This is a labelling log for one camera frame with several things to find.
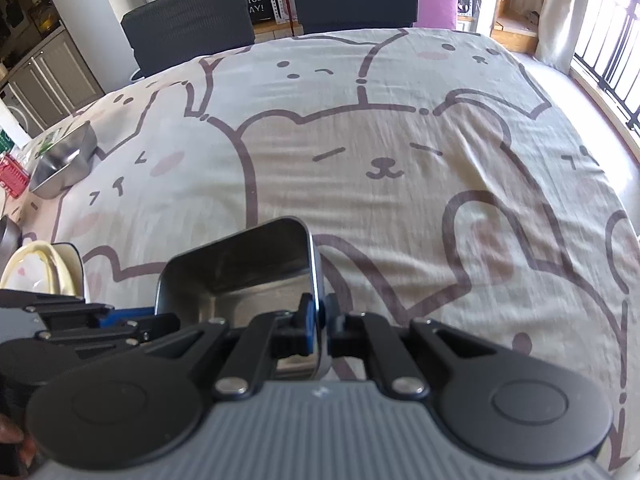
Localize floral yellow-rim ceramic bowl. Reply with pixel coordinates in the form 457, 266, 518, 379
6, 252, 52, 294

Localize dark chair left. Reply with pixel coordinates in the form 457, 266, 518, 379
120, 0, 255, 77

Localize cream two-handled ceramic bowl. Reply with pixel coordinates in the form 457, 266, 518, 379
0, 239, 64, 296

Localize red soda can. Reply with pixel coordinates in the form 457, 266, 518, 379
0, 153, 29, 198

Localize bear-print tablecloth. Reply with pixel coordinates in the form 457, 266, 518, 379
4, 28, 639, 470

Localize beige curtain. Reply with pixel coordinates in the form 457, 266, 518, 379
535, 0, 588, 75

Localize grey kitchen cabinet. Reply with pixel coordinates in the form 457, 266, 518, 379
1, 26, 104, 138

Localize green snack packet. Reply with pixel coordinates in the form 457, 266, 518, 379
32, 127, 65, 158

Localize small round steel bowl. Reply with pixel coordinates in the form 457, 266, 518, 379
0, 214, 22, 274

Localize square steel container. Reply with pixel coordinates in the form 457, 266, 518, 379
155, 217, 331, 379

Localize white leaf-print plate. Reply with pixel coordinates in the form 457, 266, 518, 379
52, 242, 88, 299

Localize person's left hand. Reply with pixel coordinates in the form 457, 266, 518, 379
0, 415, 37, 470

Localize rectangular steel container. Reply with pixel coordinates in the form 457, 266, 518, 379
29, 122, 98, 200

